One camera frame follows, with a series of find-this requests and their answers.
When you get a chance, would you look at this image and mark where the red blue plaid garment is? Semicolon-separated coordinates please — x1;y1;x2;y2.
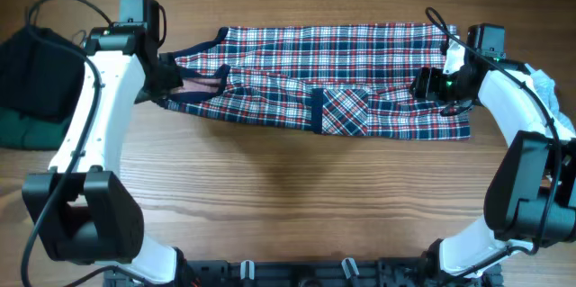
158;22;471;140

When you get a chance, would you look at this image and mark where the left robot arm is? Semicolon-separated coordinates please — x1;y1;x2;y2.
20;22;186;286

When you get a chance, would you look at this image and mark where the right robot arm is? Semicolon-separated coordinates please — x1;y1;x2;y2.
410;59;575;285

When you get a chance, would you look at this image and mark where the light blue striped garment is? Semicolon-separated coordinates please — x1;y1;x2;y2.
525;64;575;141

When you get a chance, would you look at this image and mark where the black folded garment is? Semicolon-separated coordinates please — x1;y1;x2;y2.
1;25;86;121

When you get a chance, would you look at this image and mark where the green folded garment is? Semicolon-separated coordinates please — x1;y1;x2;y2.
1;108;71;150

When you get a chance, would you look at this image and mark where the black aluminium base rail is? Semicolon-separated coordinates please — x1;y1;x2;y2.
102;257;504;287

